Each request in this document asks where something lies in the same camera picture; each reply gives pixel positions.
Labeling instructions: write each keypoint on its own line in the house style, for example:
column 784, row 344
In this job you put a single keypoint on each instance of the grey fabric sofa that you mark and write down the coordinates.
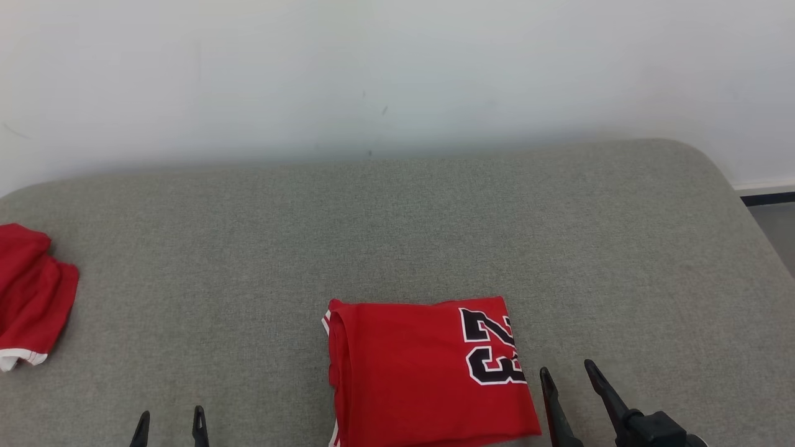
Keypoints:
column 248, row 248

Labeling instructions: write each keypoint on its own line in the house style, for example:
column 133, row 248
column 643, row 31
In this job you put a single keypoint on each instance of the white wall baseboard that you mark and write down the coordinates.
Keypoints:
column 767, row 185

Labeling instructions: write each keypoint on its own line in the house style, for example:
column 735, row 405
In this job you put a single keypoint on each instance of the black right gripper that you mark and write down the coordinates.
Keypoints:
column 655, row 431

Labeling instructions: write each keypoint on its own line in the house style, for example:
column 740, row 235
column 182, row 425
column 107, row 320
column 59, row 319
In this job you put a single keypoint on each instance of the red shorts white band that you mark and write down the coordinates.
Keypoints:
column 31, row 298

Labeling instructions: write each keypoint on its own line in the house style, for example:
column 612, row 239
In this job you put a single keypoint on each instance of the red number 23 jersey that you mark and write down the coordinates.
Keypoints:
column 410, row 372

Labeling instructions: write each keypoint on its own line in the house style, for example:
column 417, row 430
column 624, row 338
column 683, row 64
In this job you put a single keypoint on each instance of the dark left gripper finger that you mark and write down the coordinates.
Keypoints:
column 200, row 431
column 141, row 434

